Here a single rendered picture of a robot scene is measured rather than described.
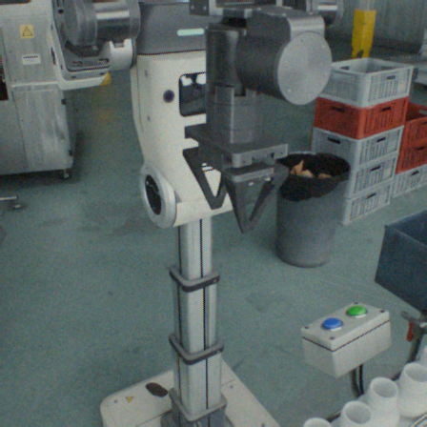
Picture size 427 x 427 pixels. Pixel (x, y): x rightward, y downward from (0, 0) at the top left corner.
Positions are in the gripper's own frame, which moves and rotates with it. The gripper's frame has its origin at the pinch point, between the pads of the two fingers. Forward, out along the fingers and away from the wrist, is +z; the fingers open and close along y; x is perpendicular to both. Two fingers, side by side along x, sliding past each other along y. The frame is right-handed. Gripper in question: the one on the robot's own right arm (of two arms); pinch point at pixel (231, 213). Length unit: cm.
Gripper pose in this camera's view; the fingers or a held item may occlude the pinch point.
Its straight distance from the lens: 50.2
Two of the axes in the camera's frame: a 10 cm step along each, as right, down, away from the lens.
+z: -0.1, 8.8, 4.7
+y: 5.2, 4.0, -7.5
